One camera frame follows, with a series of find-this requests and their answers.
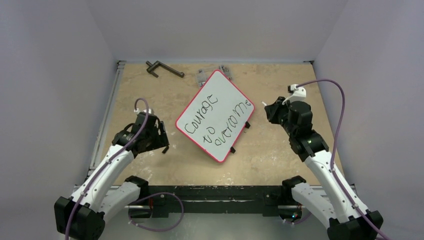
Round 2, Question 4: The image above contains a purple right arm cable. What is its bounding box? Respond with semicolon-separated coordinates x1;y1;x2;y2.
295;78;392;240

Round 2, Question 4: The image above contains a black marker cap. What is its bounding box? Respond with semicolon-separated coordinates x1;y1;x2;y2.
162;146;170;154

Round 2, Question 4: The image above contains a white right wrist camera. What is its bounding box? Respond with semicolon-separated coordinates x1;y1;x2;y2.
282;84;307;105

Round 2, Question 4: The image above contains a black metal crank handle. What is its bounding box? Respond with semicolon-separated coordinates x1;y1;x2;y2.
145;60;185;78

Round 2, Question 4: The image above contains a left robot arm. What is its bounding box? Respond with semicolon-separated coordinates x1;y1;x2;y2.
54;111;170;240

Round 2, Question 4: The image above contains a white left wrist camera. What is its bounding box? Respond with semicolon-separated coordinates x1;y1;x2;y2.
133;107;155;116

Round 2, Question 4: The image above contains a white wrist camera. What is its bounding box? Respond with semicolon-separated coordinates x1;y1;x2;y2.
133;107;155;116
282;84;307;105

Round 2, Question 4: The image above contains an aluminium frame rail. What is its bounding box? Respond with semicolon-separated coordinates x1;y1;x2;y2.
85;60;127;180

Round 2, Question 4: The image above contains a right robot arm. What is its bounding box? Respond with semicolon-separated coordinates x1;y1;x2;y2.
264;96;384;240

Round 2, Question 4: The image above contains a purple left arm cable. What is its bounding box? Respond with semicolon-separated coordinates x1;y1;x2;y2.
64;97;151;240

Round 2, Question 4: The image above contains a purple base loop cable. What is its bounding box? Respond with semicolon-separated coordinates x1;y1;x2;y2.
127;192;185;233

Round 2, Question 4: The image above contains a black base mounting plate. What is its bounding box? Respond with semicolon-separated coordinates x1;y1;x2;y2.
128;185;308;222

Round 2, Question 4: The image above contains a red framed whiteboard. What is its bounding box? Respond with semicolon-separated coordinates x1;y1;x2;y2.
175;70;255;163

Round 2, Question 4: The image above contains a clear plastic box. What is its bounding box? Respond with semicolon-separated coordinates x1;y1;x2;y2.
196;64;234;89

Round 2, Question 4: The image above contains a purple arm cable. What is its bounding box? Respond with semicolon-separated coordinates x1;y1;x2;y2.
64;97;151;240
295;78;392;240

